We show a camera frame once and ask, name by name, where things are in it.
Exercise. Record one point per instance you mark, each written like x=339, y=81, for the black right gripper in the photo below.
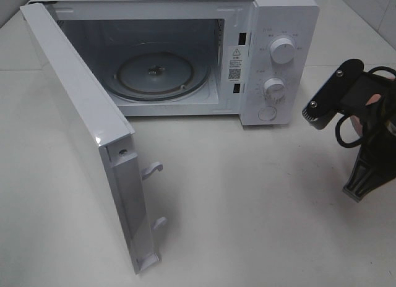
x=375, y=163

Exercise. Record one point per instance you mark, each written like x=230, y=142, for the round white door button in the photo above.
x=267, y=113

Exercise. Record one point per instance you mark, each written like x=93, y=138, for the white timer knob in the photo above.
x=274, y=89

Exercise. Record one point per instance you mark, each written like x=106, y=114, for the white microwave door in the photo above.
x=101, y=136

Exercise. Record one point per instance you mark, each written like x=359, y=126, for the pink round plate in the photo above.
x=355, y=121

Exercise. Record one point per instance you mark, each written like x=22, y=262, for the upper white power knob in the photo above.
x=282, y=50

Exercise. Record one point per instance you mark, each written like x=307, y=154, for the white microwave oven body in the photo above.
x=95, y=28

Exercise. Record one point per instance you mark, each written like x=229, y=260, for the white warning label sticker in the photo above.
x=236, y=57

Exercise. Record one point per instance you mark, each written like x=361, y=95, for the glass microwave turntable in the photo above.
x=156, y=71

